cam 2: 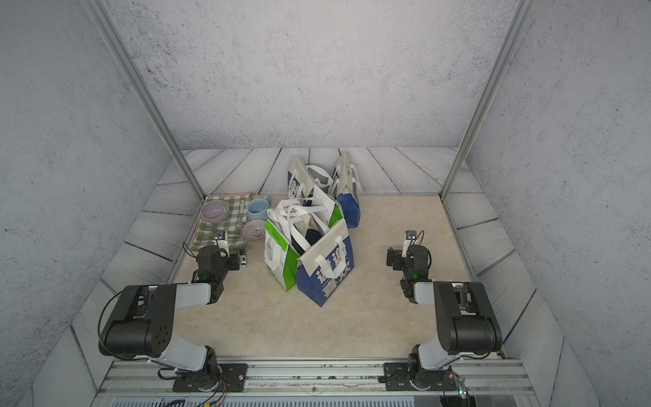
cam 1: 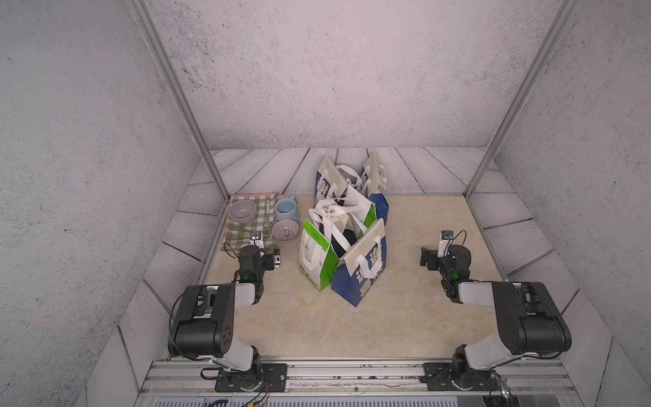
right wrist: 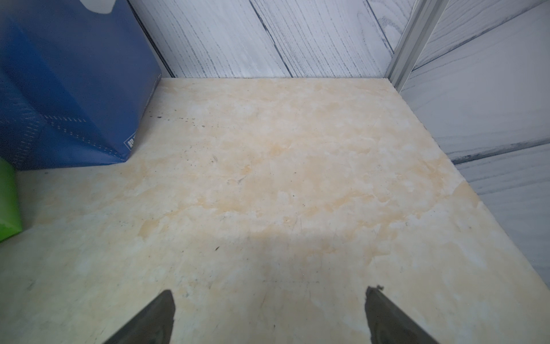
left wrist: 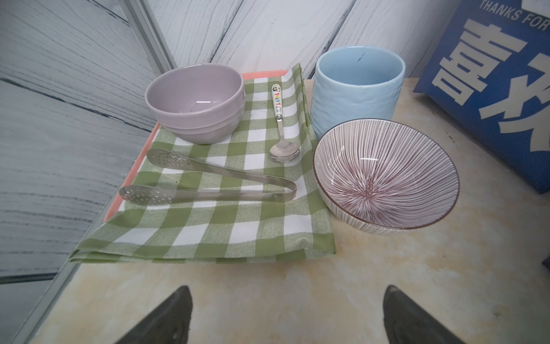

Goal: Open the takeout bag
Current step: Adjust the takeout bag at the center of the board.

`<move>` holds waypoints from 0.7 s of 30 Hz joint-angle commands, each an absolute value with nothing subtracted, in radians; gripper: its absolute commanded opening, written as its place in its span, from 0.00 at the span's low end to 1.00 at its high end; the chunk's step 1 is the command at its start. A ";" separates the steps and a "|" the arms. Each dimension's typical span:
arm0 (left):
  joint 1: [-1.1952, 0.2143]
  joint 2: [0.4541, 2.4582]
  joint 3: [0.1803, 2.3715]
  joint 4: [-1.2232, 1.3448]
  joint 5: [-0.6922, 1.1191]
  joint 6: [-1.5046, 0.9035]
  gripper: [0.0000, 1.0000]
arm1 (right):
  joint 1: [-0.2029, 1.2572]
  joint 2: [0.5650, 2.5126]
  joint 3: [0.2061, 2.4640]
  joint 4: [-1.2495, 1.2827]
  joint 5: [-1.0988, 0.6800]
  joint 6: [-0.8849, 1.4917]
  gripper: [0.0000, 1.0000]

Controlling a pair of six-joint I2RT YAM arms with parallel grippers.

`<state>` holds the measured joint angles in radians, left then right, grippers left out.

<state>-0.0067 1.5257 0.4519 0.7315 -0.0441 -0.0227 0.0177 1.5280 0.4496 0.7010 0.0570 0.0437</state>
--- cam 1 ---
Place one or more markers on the blue mug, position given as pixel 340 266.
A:
pixel 287 209

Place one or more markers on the aluminium frame post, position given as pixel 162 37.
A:
pixel 560 22
pixel 161 58

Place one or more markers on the right aluminium frame post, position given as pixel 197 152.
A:
pixel 560 22

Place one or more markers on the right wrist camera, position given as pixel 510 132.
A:
pixel 446 239

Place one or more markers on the back left blue bag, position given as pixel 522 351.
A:
pixel 332 179

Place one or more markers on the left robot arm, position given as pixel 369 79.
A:
pixel 201 327

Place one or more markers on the green checkered cloth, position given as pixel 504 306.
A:
pixel 237 235

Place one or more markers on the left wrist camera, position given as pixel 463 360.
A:
pixel 256 239

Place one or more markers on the blue beige takeout bag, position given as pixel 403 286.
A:
pixel 362 264

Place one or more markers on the back right blue bag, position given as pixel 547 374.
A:
pixel 373 185

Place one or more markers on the green white bag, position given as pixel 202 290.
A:
pixel 353 211
pixel 317 256

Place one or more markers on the purple bowl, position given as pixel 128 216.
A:
pixel 243 211

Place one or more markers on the pink patterned bowl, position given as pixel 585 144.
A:
pixel 285 231

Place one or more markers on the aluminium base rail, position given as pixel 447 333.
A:
pixel 361 382

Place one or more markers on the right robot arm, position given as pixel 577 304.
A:
pixel 529 323

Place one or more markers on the left aluminium frame post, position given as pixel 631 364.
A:
pixel 161 58

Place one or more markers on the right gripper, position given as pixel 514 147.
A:
pixel 433 259

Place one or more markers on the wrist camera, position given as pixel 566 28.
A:
pixel 446 239
pixel 256 239

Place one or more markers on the navy beige bag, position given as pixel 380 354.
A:
pixel 351 233

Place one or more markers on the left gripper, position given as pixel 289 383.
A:
pixel 269 263

